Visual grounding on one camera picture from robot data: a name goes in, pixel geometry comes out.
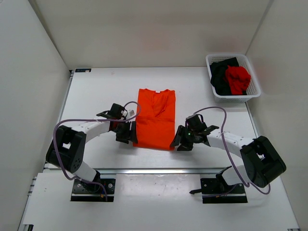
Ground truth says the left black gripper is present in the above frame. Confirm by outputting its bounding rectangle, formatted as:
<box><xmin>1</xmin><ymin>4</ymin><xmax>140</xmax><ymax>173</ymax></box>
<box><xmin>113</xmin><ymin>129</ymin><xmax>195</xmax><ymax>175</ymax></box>
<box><xmin>112</xmin><ymin>120</ymin><xmax>138</xmax><ymax>143</ymax></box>

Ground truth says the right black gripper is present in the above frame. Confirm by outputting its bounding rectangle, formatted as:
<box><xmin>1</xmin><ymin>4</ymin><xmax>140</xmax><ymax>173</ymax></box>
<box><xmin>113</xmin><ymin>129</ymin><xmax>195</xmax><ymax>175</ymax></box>
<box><xmin>171</xmin><ymin>125</ymin><xmax>198</xmax><ymax>151</ymax></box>

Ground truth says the orange t shirt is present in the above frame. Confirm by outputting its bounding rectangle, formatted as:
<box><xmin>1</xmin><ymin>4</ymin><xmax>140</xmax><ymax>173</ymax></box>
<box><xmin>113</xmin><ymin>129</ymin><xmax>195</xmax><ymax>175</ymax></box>
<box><xmin>133</xmin><ymin>89</ymin><xmax>176</xmax><ymax>151</ymax></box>

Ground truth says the black t shirt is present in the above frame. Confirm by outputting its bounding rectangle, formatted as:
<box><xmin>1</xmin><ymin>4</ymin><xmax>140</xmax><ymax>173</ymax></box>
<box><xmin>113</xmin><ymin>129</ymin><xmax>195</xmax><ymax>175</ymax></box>
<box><xmin>210</xmin><ymin>58</ymin><xmax>239</xmax><ymax>96</ymax></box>

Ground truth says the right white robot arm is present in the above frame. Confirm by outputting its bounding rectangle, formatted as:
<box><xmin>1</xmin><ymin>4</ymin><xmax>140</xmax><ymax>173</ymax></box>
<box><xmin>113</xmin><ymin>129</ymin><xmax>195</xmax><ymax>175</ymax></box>
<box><xmin>170</xmin><ymin>114</ymin><xmax>286</xmax><ymax>193</ymax></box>

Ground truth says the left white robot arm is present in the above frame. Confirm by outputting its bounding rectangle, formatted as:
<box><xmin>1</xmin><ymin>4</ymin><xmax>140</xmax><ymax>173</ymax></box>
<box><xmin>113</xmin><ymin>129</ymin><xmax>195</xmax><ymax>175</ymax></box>
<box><xmin>46</xmin><ymin>103</ymin><xmax>141</xmax><ymax>193</ymax></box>

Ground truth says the red t shirt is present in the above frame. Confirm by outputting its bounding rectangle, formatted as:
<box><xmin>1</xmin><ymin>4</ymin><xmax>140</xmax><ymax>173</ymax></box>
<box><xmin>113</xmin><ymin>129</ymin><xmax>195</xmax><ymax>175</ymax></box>
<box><xmin>224</xmin><ymin>66</ymin><xmax>251</xmax><ymax>95</ymax></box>

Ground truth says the dark label sticker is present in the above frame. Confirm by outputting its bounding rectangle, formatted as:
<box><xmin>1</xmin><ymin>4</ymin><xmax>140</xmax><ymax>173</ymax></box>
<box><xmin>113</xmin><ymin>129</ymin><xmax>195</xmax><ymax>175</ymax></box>
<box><xmin>75</xmin><ymin>68</ymin><xmax>91</xmax><ymax>73</ymax></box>

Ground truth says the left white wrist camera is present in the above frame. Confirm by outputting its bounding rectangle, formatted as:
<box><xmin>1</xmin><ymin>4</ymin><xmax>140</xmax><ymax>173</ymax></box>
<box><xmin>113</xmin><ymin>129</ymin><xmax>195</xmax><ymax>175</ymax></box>
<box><xmin>126</xmin><ymin>110</ymin><xmax>135</xmax><ymax>119</ymax></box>

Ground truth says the aluminium rail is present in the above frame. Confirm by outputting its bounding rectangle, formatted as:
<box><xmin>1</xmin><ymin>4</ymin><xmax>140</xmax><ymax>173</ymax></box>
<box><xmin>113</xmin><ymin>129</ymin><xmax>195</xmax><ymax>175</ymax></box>
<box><xmin>97</xmin><ymin>167</ymin><xmax>223</xmax><ymax>175</ymax></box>

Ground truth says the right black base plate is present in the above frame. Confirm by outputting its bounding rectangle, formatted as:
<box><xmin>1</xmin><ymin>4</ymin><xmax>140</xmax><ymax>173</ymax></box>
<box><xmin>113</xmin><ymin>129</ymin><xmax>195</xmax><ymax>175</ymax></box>
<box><xmin>189</xmin><ymin>174</ymin><xmax>248</xmax><ymax>204</ymax></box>

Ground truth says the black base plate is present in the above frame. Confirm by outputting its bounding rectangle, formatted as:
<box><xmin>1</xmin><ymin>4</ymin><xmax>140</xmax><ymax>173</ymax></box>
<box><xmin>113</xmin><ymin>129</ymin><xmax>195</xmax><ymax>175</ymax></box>
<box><xmin>189</xmin><ymin>174</ymin><xmax>248</xmax><ymax>204</ymax></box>
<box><xmin>70</xmin><ymin>178</ymin><xmax>116</xmax><ymax>202</ymax></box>

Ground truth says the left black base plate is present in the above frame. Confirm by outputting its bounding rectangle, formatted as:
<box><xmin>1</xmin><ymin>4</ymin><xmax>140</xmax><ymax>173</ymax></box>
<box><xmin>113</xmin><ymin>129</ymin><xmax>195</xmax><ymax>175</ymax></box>
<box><xmin>70</xmin><ymin>178</ymin><xmax>116</xmax><ymax>202</ymax></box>

